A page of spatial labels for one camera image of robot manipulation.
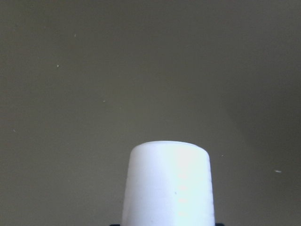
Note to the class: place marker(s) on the pink plastic cup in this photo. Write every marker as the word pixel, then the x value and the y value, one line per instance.
pixel 168 183

